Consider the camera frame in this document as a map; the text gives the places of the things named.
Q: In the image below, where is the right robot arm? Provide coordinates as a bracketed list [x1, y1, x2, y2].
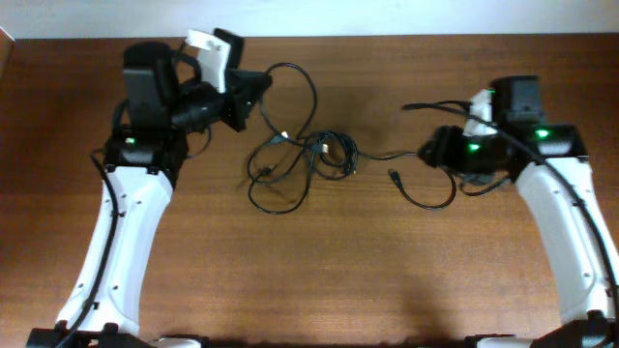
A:
[419, 123, 618, 347]

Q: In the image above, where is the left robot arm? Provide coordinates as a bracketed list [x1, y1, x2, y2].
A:
[26, 32, 272, 347]

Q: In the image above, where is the black usb cable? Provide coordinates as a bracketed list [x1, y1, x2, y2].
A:
[302, 130, 457, 211]
[247, 61, 330, 216]

